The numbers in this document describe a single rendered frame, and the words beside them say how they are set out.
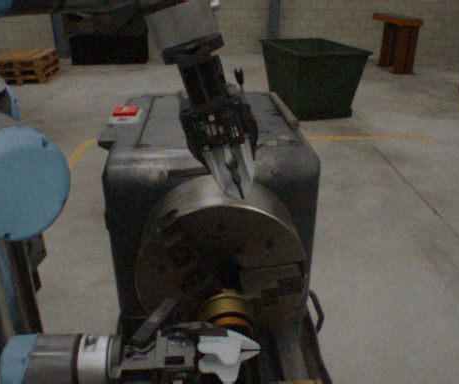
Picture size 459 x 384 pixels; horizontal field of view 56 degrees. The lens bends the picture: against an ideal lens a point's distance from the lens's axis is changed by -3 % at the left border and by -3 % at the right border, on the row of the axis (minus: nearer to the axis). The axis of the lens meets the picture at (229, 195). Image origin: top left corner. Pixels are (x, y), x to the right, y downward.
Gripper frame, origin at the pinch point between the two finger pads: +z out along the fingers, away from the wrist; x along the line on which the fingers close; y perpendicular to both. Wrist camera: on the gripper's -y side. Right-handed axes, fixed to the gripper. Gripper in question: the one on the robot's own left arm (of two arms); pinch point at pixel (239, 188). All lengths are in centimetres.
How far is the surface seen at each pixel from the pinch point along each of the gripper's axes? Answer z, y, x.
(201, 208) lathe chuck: 6.8, -11.0, -7.6
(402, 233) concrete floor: 165, -195, 89
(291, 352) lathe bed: 47.1, -13.4, -1.1
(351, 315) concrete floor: 147, -117, 29
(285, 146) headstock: 9.8, -32.8, 10.3
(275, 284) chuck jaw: 21.9, -5.6, 0.4
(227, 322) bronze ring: 19.2, 3.2, -7.9
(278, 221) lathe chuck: 13.5, -11.0, 3.9
